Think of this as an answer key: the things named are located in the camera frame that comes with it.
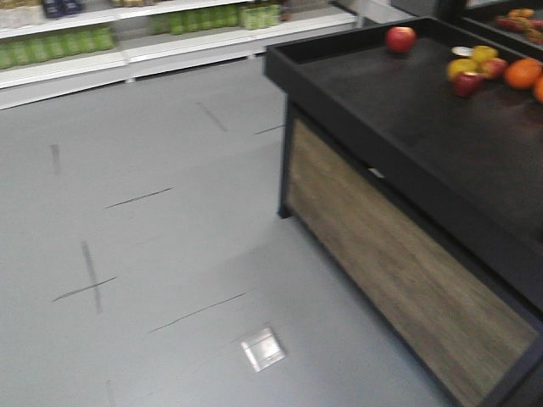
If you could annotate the metal floor plate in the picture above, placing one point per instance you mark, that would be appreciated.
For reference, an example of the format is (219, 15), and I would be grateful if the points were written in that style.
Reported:
(263, 349)

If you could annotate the yellow apple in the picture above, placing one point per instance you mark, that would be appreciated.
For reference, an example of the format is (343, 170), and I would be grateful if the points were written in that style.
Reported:
(457, 66)

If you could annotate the white store shelf unit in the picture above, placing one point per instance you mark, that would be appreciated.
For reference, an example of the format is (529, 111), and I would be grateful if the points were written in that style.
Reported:
(137, 53)

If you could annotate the black wooden produce stand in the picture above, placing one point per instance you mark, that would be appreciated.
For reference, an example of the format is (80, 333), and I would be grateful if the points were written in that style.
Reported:
(430, 203)

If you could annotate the red apple back left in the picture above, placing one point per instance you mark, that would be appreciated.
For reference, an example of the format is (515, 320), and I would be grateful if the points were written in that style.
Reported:
(400, 39)

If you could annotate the orange near centre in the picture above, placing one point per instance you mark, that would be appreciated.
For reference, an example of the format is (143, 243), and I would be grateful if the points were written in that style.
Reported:
(523, 73)

